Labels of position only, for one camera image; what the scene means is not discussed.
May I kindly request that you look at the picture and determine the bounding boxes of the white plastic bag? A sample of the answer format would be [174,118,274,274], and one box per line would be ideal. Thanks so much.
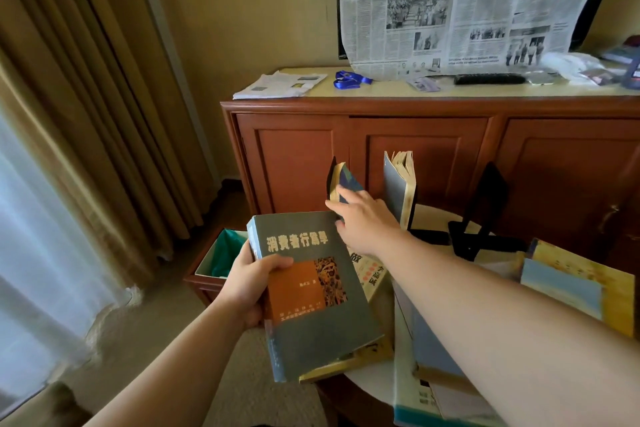
[541,51,606,85]

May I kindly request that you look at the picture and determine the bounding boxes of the large white teal textbook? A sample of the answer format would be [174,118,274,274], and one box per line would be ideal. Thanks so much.
[392,291,501,427]

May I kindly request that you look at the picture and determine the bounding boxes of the grey blue flat booklet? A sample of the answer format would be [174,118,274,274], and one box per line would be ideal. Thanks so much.
[599,45,640,65]

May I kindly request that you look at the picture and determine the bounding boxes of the grey cover book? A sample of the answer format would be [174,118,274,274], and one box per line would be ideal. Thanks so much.
[383,150,417,232]

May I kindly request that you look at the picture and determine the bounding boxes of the black remote control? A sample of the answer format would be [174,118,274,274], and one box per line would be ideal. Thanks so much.
[453,73,527,86]

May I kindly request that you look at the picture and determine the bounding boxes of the small lavender packet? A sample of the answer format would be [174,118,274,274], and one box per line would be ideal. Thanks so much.
[405,76,442,93]

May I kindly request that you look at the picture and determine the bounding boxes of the blue lanyard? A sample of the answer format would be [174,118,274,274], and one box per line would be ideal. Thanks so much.
[333,70,375,91]

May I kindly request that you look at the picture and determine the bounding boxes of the wooden trash bin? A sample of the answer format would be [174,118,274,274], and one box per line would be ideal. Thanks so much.
[183,226,251,306]

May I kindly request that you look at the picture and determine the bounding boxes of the teal orange cover book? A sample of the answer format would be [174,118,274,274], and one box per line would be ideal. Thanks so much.
[246,211,385,384]

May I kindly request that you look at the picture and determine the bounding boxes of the white paper sheets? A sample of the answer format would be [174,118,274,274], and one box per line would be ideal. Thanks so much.
[475,251,529,282]

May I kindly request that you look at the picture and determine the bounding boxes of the person's left hand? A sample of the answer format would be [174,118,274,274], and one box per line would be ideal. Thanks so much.
[218,240,296,330]

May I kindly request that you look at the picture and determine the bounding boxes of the person's right hand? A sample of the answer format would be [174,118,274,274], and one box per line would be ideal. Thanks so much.
[325,185,413,258]

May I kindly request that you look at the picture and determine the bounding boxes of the beige curtain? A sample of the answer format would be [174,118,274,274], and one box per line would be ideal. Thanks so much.
[0,0,221,292]

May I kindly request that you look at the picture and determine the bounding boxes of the wooden sideboard cabinet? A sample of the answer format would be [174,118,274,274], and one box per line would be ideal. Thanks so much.
[219,95,640,288]

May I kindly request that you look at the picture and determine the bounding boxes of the person's left forearm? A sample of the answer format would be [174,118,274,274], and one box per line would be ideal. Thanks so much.
[85,294,263,427]

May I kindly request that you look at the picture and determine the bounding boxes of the small clear packet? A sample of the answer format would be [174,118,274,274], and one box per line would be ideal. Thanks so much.
[579,69,621,87]

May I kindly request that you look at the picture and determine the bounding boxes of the lavender cover book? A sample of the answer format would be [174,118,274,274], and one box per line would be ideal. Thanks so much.
[407,286,469,382]

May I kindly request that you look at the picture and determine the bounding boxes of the white sheer curtain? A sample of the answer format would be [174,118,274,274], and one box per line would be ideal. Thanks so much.
[0,106,143,408]

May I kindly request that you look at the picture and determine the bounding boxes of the green bin liner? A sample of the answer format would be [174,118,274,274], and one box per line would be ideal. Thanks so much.
[209,229,249,278]

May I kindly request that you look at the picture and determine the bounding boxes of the folded newspaper pile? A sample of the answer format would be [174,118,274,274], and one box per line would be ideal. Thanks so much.
[232,71,329,101]

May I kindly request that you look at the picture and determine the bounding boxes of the small white blue book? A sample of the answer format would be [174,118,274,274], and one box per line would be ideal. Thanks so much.
[519,258,605,321]

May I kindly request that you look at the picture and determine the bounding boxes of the black television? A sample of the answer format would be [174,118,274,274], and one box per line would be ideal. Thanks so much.
[335,0,629,61]

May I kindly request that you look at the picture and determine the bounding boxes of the person's right forearm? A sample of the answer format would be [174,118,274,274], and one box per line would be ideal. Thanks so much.
[385,231,640,427]

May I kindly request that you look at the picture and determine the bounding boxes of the dark blue red-capped bottle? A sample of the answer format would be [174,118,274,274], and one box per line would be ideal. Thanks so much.
[619,46,640,91]

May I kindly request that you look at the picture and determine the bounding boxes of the round wooden table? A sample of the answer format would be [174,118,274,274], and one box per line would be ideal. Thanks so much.
[315,203,531,427]

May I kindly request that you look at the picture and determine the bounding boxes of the black metal bookend rack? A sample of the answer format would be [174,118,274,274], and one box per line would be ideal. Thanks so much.
[326,156,527,262]

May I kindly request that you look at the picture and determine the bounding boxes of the yellow picture storybook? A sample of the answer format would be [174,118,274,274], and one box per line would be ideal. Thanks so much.
[299,336,396,384]

